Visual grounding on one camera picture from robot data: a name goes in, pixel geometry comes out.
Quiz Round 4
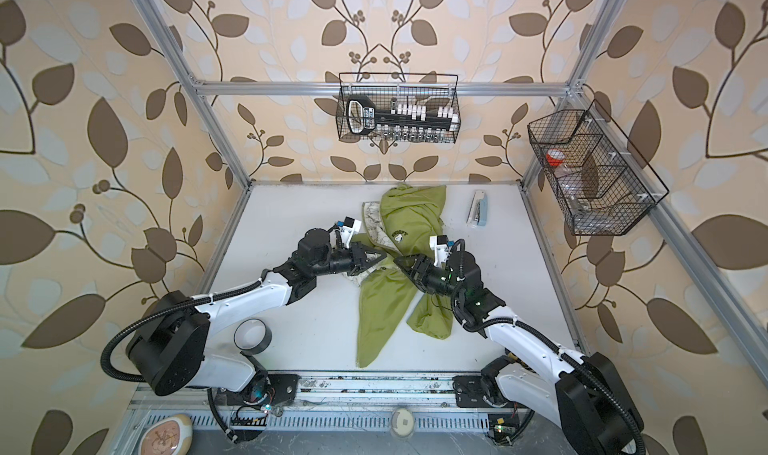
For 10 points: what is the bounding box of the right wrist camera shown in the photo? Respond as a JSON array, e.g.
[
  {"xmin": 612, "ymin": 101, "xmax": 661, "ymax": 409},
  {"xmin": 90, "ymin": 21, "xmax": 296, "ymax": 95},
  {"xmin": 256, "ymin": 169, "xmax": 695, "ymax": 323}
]
[{"xmin": 429, "ymin": 235, "xmax": 452, "ymax": 267}]

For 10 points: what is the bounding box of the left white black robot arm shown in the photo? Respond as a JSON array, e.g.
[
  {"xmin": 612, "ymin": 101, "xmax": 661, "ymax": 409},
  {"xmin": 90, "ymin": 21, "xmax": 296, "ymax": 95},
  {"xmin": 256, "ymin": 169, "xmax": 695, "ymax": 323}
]
[{"xmin": 100, "ymin": 227, "xmax": 387, "ymax": 396}]

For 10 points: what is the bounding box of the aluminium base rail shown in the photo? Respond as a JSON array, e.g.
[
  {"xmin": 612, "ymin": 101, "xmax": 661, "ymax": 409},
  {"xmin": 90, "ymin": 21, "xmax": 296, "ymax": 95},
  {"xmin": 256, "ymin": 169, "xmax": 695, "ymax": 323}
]
[{"xmin": 128, "ymin": 369, "xmax": 625, "ymax": 414}]

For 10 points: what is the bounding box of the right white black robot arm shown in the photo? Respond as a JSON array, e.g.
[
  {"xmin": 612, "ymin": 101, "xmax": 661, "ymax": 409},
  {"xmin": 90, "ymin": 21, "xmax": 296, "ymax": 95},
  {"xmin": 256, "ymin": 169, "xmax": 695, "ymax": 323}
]
[{"xmin": 395, "ymin": 250, "xmax": 647, "ymax": 454}]

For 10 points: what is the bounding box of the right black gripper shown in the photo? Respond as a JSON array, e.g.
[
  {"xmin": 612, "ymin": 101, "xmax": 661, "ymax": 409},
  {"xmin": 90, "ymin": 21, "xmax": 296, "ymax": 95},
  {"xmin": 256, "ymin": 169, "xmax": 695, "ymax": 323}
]
[{"xmin": 396, "ymin": 253, "xmax": 465, "ymax": 304}]

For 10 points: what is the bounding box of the black rack of vials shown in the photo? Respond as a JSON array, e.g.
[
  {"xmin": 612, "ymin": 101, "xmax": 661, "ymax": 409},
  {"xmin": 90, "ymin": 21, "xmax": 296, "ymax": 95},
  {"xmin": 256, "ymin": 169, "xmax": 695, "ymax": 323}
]
[{"xmin": 342, "ymin": 95, "xmax": 461, "ymax": 138}]

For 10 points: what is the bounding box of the black wire basket back wall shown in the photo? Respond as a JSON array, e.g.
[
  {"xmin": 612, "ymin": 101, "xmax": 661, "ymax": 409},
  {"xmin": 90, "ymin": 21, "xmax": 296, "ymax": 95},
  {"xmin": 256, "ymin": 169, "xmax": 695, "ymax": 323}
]
[{"xmin": 335, "ymin": 70, "xmax": 462, "ymax": 144}]

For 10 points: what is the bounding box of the black wire basket wall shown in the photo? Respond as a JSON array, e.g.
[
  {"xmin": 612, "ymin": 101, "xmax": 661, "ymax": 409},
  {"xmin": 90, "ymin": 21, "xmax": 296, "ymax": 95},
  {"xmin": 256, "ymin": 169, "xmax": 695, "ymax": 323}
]
[
  {"xmin": 527, "ymin": 100, "xmax": 669, "ymax": 236},
  {"xmin": 335, "ymin": 70, "xmax": 462, "ymax": 144}
]

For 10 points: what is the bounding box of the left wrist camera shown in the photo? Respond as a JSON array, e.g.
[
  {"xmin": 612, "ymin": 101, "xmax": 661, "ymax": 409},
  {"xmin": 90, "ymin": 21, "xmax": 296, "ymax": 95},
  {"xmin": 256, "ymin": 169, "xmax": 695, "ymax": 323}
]
[{"xmin": 333, "ymin": 217, "xmax": 362, "ymax": 248}]

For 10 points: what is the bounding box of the red capped bottle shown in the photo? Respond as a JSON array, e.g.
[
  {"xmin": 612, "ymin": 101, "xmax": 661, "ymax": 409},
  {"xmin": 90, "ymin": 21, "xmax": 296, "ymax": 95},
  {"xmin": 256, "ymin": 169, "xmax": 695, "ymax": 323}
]
[{"xmin": 545, "ymin": 148, "xmax": 566, "ymax": 168}]

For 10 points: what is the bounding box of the grey tape roll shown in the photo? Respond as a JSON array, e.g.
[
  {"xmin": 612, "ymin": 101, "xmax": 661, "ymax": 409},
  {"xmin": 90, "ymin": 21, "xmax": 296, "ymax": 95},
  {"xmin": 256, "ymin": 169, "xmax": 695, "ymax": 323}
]
[{"xmin": 233, "ymin": 318, "xmax": 272, "ymax": 355}]

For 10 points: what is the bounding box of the round white puck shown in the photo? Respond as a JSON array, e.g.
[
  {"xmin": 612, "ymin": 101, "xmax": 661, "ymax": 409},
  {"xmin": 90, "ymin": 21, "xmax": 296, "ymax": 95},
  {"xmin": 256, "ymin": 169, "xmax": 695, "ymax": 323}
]
[{"xmin": 390, "ymin": 407, "xmax": 416, "ymax": 439}]

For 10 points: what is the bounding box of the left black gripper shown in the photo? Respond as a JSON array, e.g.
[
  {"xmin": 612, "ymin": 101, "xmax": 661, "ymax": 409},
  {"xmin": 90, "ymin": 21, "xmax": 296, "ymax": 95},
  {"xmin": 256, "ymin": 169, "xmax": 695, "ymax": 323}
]
[{"xmin": 310, "ymin": 241, "xmax": 387, "ymax": 279}]

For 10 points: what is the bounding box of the grey stapler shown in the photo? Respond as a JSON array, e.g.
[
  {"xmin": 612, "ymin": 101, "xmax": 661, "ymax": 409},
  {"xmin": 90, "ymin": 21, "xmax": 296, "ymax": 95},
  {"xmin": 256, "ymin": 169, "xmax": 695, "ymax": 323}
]
[{"xmin": 467, "ymin": 190, "xmax": 488, "ymax": 227}]

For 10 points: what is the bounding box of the green jacket with cartoon print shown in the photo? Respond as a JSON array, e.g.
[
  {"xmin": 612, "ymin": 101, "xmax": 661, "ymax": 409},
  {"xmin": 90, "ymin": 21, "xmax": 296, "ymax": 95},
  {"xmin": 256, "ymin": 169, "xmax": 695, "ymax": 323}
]
[{"xmin": 349, "ymin": 183, "xmax": 455, "ymax": 369}]

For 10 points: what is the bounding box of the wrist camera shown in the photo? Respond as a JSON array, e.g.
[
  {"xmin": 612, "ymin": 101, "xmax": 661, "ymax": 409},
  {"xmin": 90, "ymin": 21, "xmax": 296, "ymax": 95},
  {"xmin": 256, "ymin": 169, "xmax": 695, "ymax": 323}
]
[
  {"xmin": 429, "ymin": 235, "xmax": 452, "ymax": 267},
  {"xmin": 333, "ymin": 217, "xmax": 362, "ymax": 248}
]

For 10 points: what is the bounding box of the black wire basket right wall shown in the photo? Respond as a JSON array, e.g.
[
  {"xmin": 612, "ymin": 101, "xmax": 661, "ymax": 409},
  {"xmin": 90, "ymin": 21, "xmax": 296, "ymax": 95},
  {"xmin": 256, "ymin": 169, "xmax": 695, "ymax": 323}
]
[{"xmin": 527, "ymin": 100, "xmax": 669, "ymax": 236}]

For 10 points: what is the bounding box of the pink white round toy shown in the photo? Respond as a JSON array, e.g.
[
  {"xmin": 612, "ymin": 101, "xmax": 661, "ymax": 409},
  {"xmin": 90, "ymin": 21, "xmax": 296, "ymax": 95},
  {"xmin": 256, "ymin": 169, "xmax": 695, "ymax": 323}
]
[{"xmin": 138, "ymin": 414, "xmax": 193, "ymax": 455}]

